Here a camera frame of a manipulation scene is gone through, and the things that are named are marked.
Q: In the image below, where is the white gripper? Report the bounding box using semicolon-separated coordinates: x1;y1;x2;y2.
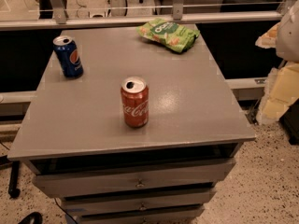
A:
255;0;299;125

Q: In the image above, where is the red coke can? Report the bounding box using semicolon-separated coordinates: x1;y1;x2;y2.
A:
121;77;149;128

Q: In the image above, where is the green rice chip bag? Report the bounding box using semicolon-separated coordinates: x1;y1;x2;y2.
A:
136;18;200;53

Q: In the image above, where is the blue pepsi can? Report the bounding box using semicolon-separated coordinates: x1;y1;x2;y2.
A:
53;35;84;78

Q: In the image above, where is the bottom grey drawer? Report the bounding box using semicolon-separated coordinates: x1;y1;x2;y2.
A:
78;205;204;224

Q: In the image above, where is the grey drawer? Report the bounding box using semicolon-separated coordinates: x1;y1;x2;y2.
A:
33;158;235;198
78;205;204;224
63;188;216;216

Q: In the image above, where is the grey drawer cabinet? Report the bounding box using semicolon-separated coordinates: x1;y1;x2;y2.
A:
8;27;254;224

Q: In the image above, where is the middle grey drawer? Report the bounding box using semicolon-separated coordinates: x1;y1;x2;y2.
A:
63;188;216;216

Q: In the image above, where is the top grey drawer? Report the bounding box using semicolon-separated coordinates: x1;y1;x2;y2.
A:
33;158;235;198

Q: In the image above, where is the black stand leg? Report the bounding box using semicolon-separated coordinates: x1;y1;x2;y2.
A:
8;161;21;199

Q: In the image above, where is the metal railing frame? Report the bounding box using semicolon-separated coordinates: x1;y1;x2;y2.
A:
0;0;296;31

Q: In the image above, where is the black floor cable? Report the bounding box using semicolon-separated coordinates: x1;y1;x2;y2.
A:
53;197;78;224

